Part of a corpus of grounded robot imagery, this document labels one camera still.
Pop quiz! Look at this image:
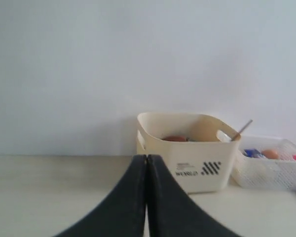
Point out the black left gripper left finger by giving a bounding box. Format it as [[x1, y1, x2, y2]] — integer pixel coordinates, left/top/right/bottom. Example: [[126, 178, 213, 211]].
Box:
[[56, 155, 147, 237]]

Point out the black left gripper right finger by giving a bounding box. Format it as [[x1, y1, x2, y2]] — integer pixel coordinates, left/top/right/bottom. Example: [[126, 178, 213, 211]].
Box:
[[147, 155, 239, 237]]

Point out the blue white milk carton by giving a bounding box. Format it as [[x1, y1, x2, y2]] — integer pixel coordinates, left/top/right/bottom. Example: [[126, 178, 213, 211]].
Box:
[[243, 149, 266, 158]]

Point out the brown egg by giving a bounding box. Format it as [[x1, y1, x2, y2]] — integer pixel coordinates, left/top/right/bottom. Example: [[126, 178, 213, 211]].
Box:
[[261, 149, 279, 159]]

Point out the wooden chopstick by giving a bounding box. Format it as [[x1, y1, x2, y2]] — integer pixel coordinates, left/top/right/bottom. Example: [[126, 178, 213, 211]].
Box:
[[231, 119, 253, 141]]

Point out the cream plastic bin WORLD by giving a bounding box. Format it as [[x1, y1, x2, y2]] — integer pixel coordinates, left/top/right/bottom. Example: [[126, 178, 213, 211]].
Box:
[[136, 112, 241, 194]]

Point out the white perforated plastic basket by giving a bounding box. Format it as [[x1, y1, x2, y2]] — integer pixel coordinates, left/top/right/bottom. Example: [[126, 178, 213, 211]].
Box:
[[231, 136, 296, 191]]

